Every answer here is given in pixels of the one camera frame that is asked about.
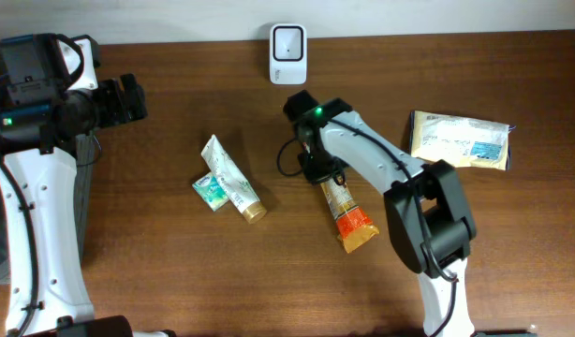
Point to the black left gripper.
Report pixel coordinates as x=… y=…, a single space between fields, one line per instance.
x=114 y=99

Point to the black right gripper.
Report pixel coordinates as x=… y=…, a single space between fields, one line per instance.
x=319 y=169

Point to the orange spaghetti packet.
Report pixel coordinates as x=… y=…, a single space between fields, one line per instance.
x=354 y=226

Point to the yellow white snack bag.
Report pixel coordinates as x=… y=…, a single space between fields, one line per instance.
x=461 y=141

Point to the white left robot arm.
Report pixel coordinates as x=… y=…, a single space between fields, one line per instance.
x=38 y=169

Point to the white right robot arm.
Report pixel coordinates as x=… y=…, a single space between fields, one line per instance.
x=429 y=219

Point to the white barcode scanner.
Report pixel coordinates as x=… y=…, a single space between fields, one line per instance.
x=288 y=54

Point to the white cream tube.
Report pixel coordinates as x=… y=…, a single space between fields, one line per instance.
x=239 y=190

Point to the teal tissue packet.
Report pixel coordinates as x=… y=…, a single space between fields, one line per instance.
x=210 y=191

